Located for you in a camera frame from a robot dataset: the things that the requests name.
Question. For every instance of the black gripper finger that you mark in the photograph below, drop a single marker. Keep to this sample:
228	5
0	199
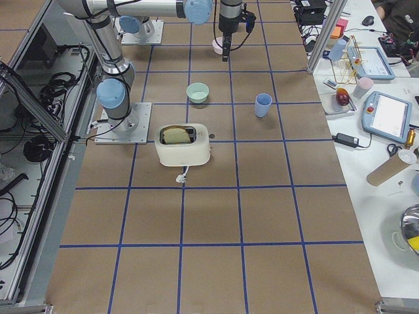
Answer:
227	40

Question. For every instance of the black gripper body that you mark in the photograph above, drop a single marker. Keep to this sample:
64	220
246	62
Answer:
226	25

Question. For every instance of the light blue plastic cup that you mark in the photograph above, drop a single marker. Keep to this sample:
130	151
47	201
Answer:
262	104

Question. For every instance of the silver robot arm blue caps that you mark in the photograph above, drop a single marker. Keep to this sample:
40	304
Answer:
114	92

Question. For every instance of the mint green bowl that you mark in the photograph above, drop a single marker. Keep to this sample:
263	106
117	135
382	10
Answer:
197	92

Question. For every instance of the bread slice in toaster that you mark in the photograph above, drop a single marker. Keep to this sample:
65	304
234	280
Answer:
176	135

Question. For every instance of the orange sticky notes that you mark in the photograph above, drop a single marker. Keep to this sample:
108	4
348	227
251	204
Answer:
339	29

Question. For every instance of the blue cup on rack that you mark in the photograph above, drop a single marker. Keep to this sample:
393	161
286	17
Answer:
337	50

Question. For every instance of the white toaster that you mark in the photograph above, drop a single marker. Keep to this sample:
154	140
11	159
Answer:
195	153

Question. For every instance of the grey scale tray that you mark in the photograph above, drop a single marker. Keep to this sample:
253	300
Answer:
332	108

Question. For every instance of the red apple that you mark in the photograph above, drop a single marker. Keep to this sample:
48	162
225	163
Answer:
342	97

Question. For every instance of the black computer mouse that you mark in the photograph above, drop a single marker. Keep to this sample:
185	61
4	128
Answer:
368	21

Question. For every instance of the far teach pendant tablet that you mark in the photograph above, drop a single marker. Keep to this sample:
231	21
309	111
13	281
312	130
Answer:
370	62

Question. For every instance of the teach pendant tablet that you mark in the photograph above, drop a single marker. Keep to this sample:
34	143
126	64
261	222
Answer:
370	62
386	116

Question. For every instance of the pink cup on desk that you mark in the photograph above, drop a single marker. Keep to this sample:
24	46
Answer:
363	85

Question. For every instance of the black power adapter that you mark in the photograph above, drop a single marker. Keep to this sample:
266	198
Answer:
346	140

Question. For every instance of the near teach pendant tablet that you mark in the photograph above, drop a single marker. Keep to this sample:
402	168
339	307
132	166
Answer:
386	116

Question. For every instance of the black scissors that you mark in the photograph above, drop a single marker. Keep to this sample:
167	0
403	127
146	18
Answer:
393	149

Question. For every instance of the brass cylinder part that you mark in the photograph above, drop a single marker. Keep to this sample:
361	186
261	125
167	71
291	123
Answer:
410	138

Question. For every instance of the cardboard tube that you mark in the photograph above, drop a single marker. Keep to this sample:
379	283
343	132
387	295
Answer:
394	165

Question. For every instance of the metal mixing bowl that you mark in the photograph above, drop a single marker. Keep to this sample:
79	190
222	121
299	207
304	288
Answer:
406	237

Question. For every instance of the aluminium frame post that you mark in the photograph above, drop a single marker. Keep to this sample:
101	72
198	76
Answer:
332	18

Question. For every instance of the gold wire rack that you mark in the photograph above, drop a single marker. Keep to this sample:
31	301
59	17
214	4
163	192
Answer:
345	70

